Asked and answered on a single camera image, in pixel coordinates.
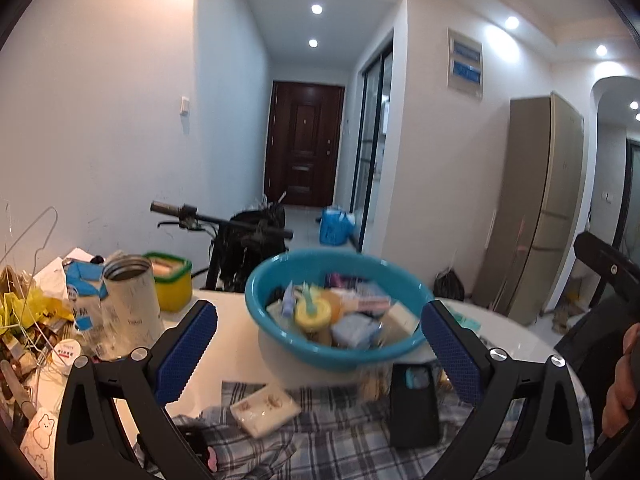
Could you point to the white light switch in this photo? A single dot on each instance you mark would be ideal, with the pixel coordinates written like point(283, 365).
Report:
point(184, 106)

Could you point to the blue white milk carton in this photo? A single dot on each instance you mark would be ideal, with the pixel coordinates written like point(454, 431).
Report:
point(85, 293)

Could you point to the glass sliding door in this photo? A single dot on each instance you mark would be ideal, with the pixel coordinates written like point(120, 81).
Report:
point(373, 124)

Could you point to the white marble tumbler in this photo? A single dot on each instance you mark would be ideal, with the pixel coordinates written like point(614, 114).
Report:
point(131, 295)

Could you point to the right hand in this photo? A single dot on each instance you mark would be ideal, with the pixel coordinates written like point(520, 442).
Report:
point(622, 394)

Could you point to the electrical panel box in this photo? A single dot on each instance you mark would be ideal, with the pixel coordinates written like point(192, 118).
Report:
point(465, 65)

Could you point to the clear cotton swab bag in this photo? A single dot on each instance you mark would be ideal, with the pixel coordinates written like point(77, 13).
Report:
point(374, 382)

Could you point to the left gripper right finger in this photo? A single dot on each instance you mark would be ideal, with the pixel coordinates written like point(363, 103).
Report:
point(547, 442)

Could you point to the blue plastic bag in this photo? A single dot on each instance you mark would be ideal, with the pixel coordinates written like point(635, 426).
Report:
point(336, 226)

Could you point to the white medicine bottle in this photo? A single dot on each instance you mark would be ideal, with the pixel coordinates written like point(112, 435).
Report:
point(64, 355)

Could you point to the pink soap box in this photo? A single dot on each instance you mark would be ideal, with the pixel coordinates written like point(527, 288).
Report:
point(352, 301)

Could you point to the wire clothes hanger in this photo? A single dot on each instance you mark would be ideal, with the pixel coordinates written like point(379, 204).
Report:
point(23, 246)

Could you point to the black plush toy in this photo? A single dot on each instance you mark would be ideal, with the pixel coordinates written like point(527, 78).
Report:
point(195, 438)

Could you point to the black trash bag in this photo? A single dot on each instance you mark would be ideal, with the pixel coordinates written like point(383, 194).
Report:
point(448, 285)

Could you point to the green wet wipes pack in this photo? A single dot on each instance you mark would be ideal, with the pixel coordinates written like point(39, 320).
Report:
point(464, 321)

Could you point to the dark wooden door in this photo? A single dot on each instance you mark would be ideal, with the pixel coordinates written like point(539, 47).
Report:
point(304, 132)

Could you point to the blue plastic basin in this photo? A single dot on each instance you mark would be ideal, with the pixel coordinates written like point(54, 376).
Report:
point(353, 339)

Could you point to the yellow baby cup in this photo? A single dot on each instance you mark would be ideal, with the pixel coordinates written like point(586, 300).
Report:
point(312, 313)

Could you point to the white napkin pack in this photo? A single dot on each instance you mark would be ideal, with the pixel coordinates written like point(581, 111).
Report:
point(265, 411)

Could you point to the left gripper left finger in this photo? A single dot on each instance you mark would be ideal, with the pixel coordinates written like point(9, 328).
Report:
point(91, 442)

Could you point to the beige refrigerator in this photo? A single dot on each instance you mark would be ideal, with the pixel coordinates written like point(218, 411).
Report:
point(538, 199)

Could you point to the yellow green lidded container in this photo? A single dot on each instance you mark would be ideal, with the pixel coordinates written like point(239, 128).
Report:
point(173, 280)

